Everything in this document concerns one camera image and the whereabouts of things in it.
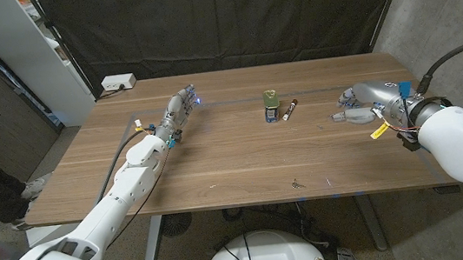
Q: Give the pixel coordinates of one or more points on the grey sneaker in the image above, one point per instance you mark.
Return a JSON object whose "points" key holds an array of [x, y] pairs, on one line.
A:
{"points": [[19, 225], [33, 189]]}

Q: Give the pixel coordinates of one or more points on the black backdrop curtain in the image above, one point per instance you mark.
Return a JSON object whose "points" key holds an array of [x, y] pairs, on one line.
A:
{"points": [[223, 17]]}

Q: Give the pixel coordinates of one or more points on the white power strip box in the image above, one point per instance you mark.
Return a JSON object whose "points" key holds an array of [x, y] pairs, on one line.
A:
{"points": [[117, 81]]}

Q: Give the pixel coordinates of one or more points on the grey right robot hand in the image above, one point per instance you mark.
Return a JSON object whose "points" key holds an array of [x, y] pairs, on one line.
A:
{"points": [[378, 95]]}

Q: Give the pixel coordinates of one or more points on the small metal key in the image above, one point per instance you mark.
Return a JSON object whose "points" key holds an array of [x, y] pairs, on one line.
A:
{"points": [[296, 184]]}

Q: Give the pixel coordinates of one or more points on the white table leg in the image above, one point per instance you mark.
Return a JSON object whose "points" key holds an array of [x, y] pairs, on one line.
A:
{"points": [[372, 223], [153, 244]]}

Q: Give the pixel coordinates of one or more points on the medicine bottle with green cap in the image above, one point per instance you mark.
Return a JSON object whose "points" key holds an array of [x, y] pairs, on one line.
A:
{"points": [[272, 107]]}

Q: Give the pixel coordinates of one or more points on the white robot torso base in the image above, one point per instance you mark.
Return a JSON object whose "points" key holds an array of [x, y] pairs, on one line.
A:
{"points": [[268, 257]]}

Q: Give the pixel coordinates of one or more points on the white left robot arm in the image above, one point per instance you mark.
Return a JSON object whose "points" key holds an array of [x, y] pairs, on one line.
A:
{"points": [[110, 214]]}

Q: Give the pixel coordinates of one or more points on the round black floor fan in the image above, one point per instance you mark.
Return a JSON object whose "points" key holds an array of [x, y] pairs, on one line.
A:
{"points": [[176, 224]]}

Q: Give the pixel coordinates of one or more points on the white shelf cabinet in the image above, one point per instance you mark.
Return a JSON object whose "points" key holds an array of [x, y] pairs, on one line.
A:
{"points": [[26, 57]]}

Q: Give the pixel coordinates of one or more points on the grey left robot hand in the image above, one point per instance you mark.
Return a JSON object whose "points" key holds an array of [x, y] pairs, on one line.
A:
{"points": [[175, 112]]}

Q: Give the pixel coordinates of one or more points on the brown marker pen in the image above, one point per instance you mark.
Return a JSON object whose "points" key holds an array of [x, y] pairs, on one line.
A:
{"points": [[290, 110]]}

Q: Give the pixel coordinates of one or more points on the black backdrop stand pole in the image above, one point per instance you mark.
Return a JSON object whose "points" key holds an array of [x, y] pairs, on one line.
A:
{"points": [[389, 0], [65, 48]]}

